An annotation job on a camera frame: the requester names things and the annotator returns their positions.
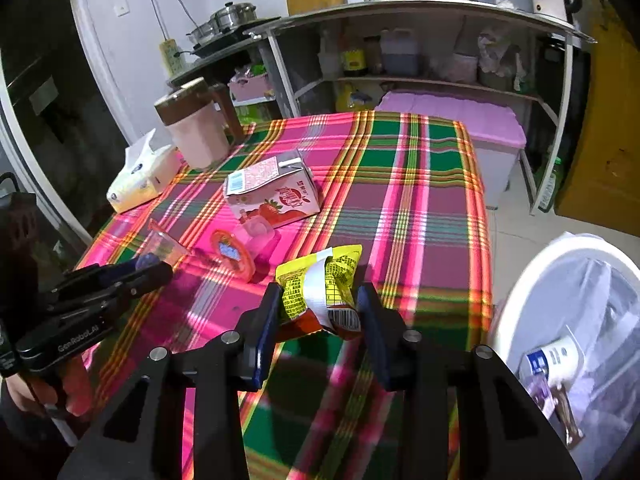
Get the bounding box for yellow red snack wrapper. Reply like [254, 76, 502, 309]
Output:
[276, 244, 362, 342]

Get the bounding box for purple blueberry milk carton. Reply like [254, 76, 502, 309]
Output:
[520, 374, 564, 419]

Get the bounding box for brown coffee sachet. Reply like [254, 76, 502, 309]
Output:
[551, 384, 585, 450]

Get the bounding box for white trash bin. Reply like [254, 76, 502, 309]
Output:
[488, 232, 639, 479]

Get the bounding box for metal kitchen shelf rack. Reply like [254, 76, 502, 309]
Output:
[169, 0, 589, 209]

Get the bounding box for left hand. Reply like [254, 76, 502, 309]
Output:
[3, 356, 93, 417]

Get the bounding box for clear pink plastic cup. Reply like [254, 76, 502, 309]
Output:
[136, 219, 190, 270]

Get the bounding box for red round jelly lid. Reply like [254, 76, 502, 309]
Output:
[210, 230, 255, 282]

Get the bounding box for tissue pack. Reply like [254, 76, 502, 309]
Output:
[106, 128, 181, 214]

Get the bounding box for strawberry milk carton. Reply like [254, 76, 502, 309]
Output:
[224, 150, 321, 228]

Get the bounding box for plaid tablecloth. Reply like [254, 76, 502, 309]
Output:
[82, 112, 492, 479]

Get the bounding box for pink brown thermos jug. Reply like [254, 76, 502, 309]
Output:
[154, 77, 245, 169]

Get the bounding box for green bottle on floor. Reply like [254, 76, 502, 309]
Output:
[535, 156, 564, 212]

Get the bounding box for white power strip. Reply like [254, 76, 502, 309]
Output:
[158, 39, 186, 77]

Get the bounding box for pink lidded storage box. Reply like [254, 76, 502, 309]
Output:
[374, 89, 528, 212]

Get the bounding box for yellow wooden door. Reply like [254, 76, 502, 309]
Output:
[555, 0, 639, 235]

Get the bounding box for steel cooking pot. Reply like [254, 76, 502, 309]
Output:
[186, 1, 257, 46]

